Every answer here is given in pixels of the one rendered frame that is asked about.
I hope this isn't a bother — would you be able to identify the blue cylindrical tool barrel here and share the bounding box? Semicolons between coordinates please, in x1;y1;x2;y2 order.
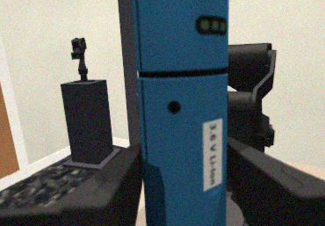
132;0;229;226

